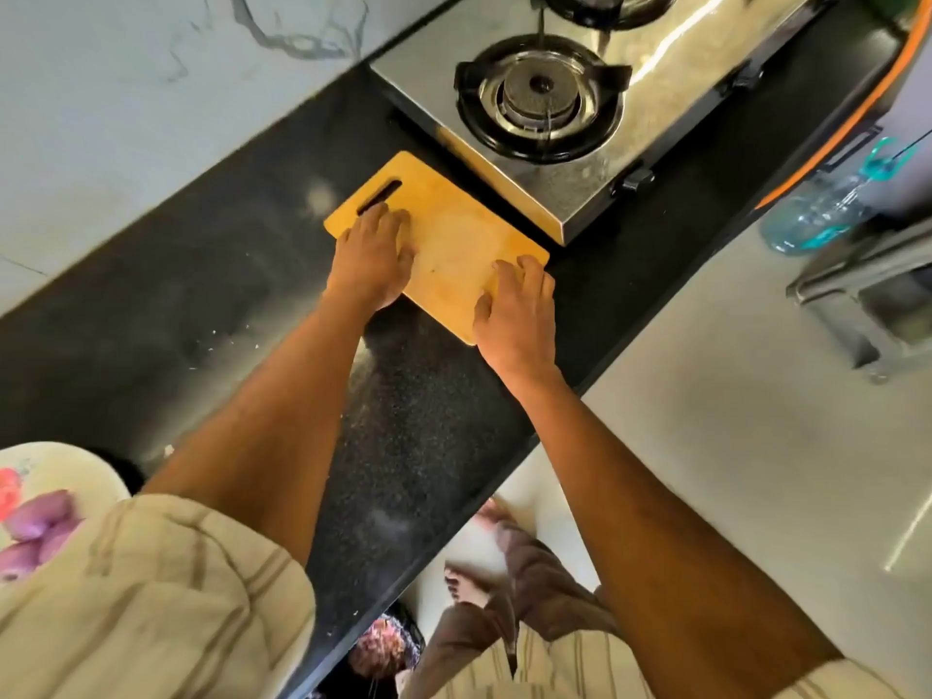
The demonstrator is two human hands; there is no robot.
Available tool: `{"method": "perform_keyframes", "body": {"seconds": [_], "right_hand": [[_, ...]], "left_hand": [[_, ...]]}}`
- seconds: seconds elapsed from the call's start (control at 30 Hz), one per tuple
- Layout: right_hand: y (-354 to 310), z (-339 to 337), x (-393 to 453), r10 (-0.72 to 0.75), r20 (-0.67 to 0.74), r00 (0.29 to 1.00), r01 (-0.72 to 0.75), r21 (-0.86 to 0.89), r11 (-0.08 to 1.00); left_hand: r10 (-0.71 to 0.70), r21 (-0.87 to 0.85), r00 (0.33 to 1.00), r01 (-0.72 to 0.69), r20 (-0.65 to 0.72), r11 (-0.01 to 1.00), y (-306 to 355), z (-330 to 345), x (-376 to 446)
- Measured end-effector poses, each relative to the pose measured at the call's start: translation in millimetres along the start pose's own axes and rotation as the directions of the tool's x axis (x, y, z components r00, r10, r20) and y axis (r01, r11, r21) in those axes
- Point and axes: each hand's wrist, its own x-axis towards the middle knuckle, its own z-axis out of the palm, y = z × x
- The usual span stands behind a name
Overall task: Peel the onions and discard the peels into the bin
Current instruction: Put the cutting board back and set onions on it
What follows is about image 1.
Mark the person's left hand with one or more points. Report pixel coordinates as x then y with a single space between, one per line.
372 262

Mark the person's right hand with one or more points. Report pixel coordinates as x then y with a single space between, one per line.
519 327

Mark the wooden cutting board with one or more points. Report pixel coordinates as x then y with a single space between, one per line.
459 233

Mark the small pink onion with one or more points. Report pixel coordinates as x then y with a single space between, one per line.
37 553
41 514

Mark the person's left forearm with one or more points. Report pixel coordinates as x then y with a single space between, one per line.
270 429

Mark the person's right forearm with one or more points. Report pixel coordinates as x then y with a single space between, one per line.
655 546

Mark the person's right foot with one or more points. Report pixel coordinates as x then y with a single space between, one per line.
503 520

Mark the person's foot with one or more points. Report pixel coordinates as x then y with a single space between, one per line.
503 520
466 585

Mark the black stone countertop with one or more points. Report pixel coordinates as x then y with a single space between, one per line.
175 298

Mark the person's left foot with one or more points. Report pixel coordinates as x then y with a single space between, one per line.
466 585

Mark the black stove burner grate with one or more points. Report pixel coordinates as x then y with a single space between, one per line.
605 7
542 97

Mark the brown trousers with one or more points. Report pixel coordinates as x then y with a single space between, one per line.
546 589

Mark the stainless steel gas stove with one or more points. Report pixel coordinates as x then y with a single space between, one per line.
685 80

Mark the black dustbin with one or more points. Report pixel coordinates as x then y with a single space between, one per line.
411 633

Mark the blue water jar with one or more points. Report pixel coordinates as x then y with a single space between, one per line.
830 204

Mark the grey metal stool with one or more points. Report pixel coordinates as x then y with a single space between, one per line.
874 284

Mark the white floral plate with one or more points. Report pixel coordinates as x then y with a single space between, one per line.
66 466

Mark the beige striped garment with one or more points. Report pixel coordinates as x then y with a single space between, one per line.
131 619

